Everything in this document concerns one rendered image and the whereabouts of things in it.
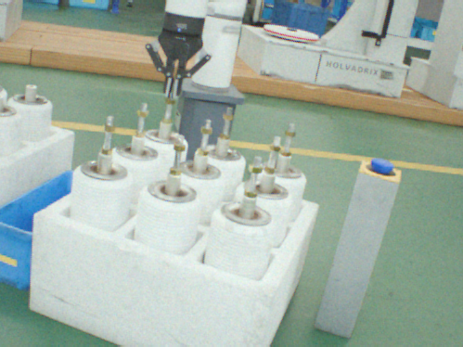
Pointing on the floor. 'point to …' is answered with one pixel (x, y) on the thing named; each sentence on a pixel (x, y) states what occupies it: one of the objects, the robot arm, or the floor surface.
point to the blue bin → (19, 231)
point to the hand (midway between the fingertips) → (173, 87)
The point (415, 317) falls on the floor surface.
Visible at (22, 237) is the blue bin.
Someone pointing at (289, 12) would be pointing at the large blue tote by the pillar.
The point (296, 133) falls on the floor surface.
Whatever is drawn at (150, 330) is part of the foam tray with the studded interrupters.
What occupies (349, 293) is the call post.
